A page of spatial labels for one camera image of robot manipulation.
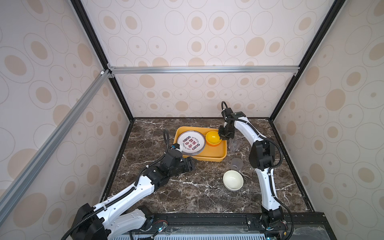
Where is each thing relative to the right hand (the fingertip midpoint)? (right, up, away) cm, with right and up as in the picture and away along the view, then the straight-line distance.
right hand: (220, 136), depth 100 cm
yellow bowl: (-5, -1, +2) cm, 6 cm away
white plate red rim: (-18, -4, +2) cm, 19 cm away
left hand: (-16, -12, -25) cm, 32 cm away
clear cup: (+8, -16, -9) cm, 21 cm away
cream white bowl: (+5, -25, -13) cm, 29 cm away
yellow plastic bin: (-3, -11, -3) cm, 11 cm away
